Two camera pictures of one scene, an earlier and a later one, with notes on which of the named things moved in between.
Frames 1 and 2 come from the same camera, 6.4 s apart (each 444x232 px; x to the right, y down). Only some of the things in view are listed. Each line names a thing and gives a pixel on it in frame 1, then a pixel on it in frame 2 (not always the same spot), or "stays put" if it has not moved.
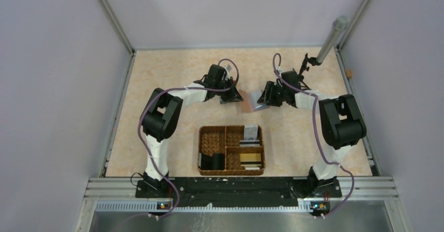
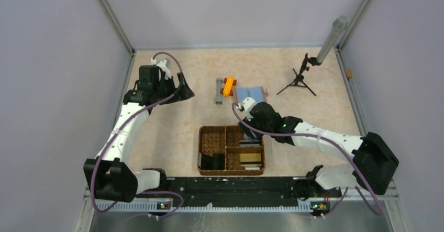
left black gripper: [233, 95] -> [185, 92]
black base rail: [237, 191] stays put
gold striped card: [250, 159] stays put
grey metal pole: [339, 25] stays put
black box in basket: [216, 162] stays put
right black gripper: [266, 98] -> [250, 123]
